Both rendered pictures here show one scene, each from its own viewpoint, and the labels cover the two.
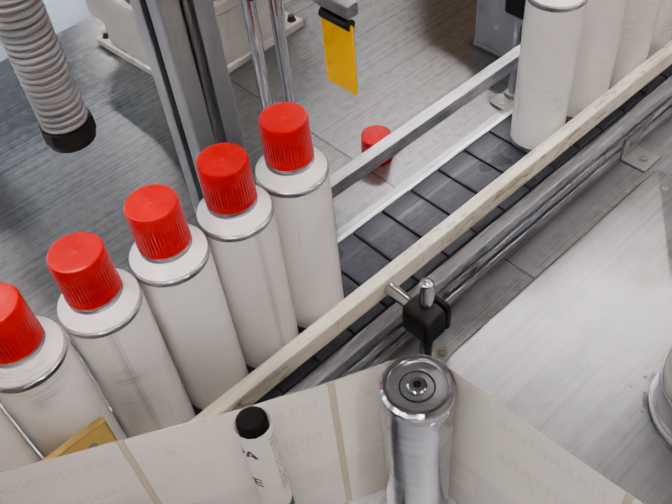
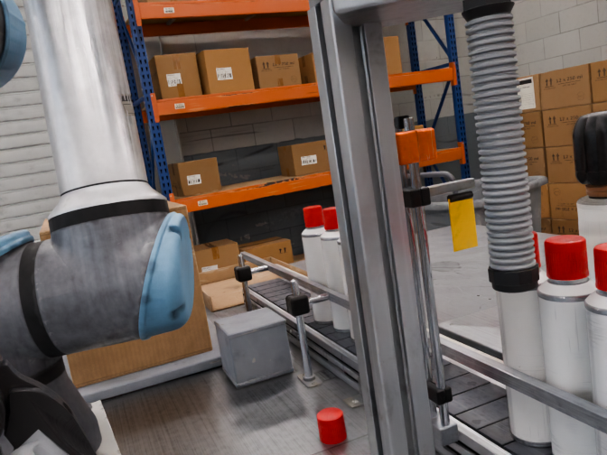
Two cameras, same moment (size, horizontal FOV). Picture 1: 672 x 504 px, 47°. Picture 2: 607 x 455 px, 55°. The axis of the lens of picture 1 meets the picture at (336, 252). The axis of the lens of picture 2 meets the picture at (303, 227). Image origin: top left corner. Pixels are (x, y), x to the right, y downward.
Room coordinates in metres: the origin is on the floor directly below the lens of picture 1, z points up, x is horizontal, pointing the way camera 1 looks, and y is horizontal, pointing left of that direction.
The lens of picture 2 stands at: (0.43, 0.59, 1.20)
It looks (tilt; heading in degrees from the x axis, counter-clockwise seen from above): 9 degrees down; 287
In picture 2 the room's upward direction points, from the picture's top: 9 degrees counter-clockwise
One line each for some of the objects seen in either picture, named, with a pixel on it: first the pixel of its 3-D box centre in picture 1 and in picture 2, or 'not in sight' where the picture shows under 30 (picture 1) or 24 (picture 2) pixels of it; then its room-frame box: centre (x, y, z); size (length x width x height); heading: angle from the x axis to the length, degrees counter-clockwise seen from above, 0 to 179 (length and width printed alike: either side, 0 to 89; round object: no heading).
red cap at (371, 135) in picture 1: (376, 145); (331, 424); (0.63, -0.06, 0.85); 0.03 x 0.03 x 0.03
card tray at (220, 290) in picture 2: not in sight; (245, 281); (1.04, -0.81, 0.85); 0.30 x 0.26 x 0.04; 128
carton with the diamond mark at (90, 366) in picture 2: not in sight; (123, 280); (1.10, -0.36, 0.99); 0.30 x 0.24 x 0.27; 128
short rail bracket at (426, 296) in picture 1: (427, 326); not in sight; (0.36, -0.07, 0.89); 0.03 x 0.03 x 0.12; 38
